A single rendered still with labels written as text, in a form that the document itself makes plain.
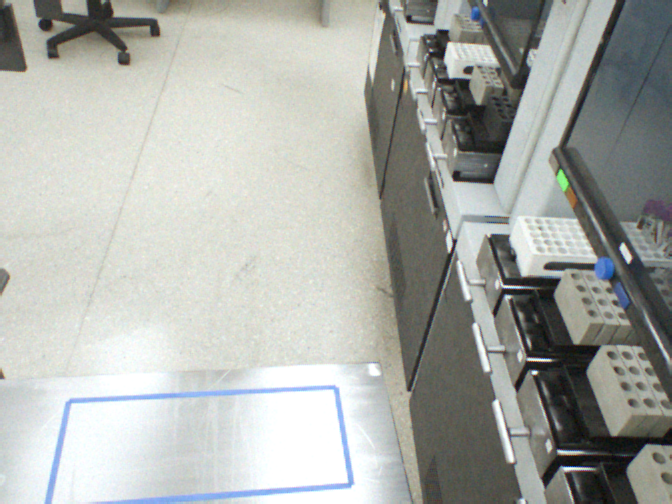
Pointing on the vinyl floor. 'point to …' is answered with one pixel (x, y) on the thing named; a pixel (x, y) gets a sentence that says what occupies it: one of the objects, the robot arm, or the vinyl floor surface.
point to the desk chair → (96, 21)
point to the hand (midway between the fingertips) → (30, 32)
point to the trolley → (203, 438)
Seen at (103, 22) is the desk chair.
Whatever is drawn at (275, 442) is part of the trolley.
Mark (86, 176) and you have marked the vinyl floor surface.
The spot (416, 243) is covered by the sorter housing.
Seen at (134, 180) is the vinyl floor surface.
